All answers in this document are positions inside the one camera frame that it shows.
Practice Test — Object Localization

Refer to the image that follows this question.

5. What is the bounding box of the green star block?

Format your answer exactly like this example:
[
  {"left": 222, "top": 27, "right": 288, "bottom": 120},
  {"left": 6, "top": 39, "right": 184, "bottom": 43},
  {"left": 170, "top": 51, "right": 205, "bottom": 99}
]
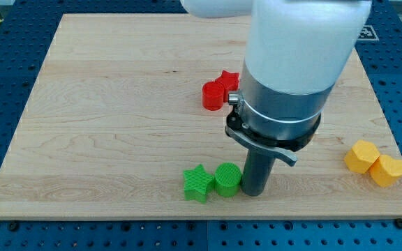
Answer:
[{"left": 183, "top": 164, "right": 215, "bottom": 204}]

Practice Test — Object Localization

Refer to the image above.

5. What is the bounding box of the yellow hexagon block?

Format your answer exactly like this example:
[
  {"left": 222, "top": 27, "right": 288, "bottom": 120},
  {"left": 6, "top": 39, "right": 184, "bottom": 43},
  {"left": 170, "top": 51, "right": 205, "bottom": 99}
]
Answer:
[{"left": 343, "top": 140, "right": 380, "bottom": 174}]

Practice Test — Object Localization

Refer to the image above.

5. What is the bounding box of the red cylinder block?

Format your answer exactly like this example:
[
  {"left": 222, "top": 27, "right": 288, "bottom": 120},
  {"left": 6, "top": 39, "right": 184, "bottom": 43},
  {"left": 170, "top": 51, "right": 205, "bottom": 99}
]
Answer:
[{"left": 202, "top": 81, "right": 224, "bottom": 111}]

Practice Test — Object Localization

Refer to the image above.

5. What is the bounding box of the green cylinder block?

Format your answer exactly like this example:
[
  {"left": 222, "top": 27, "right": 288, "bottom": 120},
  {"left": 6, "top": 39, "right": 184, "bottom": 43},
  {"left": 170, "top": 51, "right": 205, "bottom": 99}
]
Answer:
[{"left": 214, "top": 162, "right": 241, "bottom": 197}]

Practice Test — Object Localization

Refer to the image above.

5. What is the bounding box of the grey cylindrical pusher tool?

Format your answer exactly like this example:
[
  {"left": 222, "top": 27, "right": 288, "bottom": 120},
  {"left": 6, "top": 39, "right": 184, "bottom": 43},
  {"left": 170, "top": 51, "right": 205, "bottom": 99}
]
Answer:
[{"left": 225, "top": 91, "right": 324, "bottom": 196}]

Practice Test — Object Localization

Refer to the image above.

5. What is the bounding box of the yellow heart block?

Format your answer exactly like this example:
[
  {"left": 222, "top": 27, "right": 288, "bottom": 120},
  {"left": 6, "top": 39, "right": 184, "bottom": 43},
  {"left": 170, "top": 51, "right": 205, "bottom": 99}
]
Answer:
[{"left": 369, "top": 155, "right": 402, "bottom": 188}]

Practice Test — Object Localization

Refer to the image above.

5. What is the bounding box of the light wooden board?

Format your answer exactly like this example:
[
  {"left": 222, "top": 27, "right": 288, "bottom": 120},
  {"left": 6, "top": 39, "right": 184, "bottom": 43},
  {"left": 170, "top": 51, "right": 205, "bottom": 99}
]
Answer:
[{"left": 0, "top": 14, "right": 402, "bottom": 221}]

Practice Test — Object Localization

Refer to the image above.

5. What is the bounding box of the black white fiducial marker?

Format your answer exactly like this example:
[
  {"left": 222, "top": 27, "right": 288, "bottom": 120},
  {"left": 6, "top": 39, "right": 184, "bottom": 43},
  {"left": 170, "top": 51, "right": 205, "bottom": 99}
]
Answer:
[{"left": 357, "top": 25, "right": 379, "bottom": 41}]

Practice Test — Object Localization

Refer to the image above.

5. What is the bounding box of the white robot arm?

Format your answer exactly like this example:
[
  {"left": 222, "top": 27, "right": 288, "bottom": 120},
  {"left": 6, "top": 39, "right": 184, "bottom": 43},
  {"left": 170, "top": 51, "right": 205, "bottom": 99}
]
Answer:
[{"left": 181, "top": 0, "right": 372, "bottom": 140}]

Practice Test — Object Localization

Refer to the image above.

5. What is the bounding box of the red star block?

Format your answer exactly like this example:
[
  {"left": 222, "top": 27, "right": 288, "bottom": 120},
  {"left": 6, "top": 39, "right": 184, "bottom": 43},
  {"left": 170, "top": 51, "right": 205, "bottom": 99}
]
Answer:
[{"left": 215, "top": 70, "right": 239, "bottom": 102}]

